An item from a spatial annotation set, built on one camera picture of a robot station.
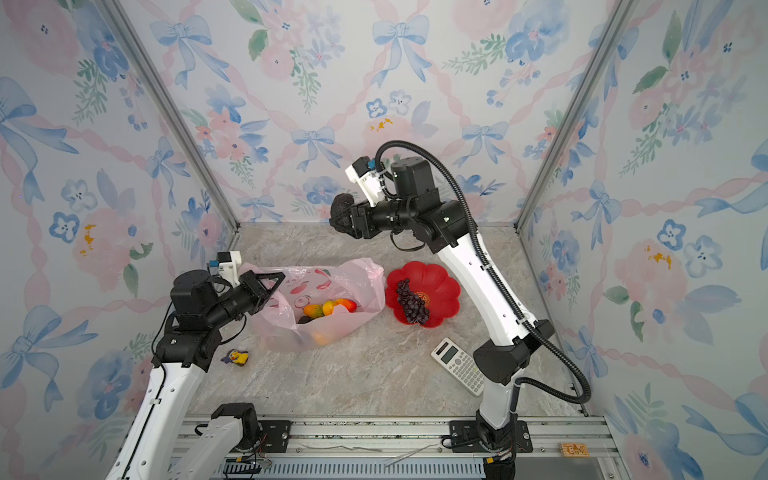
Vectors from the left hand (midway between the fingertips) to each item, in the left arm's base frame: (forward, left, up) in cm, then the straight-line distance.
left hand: (284, 272), depth 69 cm
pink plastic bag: (+10, -15, -17) cm, 25 cm away
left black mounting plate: (-27, +3, -30) cm, 41 cm away
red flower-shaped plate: (+15, -40, -29) cm, 52 cm away
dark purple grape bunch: (+6, -32, -26) cm, 42 cm away
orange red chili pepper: (+4, -1, -25) cm, 25 cm away
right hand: (+6, -14, +12) cm, 19 cm away
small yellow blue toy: (-10, +17, -28) cm, 34 cm away
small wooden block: (-31, -69, -29) cm, 81 cm away
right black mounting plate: (-29, -43, -29) cm, 59 cm away
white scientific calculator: (-11, -45, -29) cm, 54 cm away
